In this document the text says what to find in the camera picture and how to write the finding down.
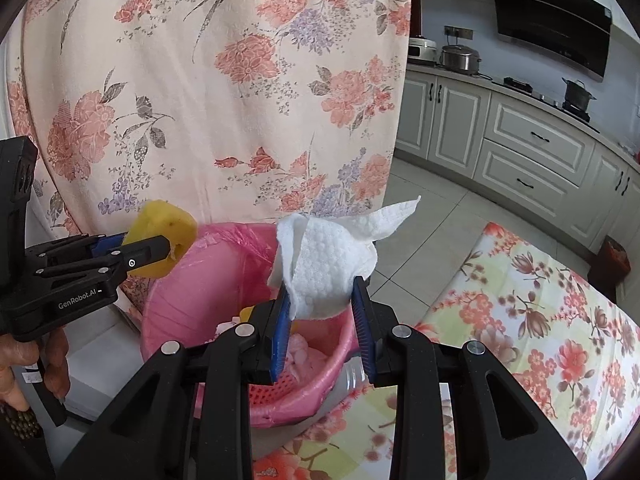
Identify black cooking pot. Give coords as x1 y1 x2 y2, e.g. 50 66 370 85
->
561 77 597 113

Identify floral curtain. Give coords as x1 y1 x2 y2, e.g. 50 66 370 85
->
7 0 413 318

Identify pink trash bin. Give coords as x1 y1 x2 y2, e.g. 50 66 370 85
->
141 222 361 428

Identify white paper towel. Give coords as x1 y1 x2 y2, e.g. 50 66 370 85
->
266 195 422 320

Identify floral tablecloth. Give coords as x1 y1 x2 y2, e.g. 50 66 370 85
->
252 221 640 480

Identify black gas stove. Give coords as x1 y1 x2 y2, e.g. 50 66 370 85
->
492 76 593 121

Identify beige rice cooker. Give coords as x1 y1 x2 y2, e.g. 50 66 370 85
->
407 35 441 63

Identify person's left hand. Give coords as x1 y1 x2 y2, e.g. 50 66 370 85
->
0 332 72 413

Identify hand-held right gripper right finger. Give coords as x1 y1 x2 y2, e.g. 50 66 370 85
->
350 275 588 480

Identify black range hood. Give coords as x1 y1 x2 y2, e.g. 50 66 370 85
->
487 0 613 83

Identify white lower kitchen cabinets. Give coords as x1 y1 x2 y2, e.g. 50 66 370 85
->
395 62 640 306

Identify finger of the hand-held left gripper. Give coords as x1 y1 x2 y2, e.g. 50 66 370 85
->
37 235 175 291
30 232 132 271

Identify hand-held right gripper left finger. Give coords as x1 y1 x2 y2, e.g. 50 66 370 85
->
60 285 296 480

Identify steel pressure cooker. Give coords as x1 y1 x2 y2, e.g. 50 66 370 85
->
439 44 482 75

